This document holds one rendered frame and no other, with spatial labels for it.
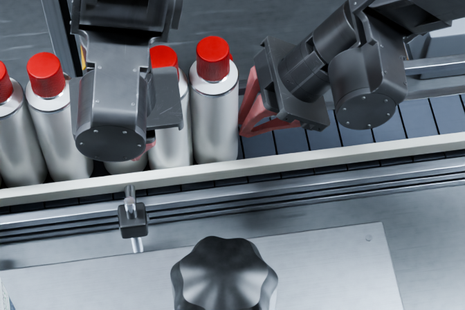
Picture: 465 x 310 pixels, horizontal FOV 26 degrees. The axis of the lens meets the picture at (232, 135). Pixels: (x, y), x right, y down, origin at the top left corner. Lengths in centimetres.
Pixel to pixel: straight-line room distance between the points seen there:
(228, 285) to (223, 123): 33
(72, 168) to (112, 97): 33
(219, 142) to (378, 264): 22
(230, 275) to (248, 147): 42
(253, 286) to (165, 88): 25
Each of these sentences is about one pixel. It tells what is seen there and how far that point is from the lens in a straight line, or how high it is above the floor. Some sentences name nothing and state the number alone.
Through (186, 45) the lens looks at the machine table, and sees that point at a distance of 131.
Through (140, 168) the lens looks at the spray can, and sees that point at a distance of 114.
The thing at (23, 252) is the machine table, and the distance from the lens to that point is 118.
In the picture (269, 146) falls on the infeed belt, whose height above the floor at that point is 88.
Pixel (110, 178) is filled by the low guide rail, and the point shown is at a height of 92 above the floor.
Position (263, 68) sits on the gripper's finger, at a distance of 106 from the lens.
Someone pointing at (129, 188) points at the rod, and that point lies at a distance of 111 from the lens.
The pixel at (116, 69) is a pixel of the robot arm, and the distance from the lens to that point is 81.
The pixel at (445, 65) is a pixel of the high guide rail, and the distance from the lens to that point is 116.
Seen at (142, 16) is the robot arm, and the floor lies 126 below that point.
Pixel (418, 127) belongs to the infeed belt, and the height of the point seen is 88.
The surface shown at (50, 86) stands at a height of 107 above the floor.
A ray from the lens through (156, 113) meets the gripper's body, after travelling 93.
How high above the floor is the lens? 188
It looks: 58 degrees down
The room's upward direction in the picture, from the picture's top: straight up
